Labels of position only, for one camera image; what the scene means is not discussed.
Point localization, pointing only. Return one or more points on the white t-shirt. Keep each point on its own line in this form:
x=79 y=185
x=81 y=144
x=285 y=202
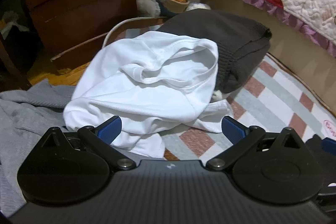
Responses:
x=131 y=95

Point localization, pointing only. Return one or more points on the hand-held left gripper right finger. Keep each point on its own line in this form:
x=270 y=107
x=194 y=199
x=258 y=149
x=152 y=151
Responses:
x=232 y=130

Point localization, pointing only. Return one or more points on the beige bed base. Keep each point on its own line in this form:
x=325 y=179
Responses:
x=302 y=56

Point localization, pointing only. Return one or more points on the checkered pink and grey rug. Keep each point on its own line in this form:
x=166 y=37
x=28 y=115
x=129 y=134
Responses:
x=275 y=98

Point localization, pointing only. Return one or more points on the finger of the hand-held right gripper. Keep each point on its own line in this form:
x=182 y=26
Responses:
x=330 y=146

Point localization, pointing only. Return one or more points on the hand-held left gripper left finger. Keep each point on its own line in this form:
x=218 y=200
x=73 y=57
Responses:
x=110 y=130

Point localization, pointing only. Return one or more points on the grey-brown knit sweater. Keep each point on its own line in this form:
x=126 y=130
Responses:
x=223 y=37

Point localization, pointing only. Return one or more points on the brown wooden drawer cabinet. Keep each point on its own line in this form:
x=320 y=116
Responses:
x=78 y=11

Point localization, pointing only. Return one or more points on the light grey garment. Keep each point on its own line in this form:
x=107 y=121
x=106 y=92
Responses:
x=23 y=119

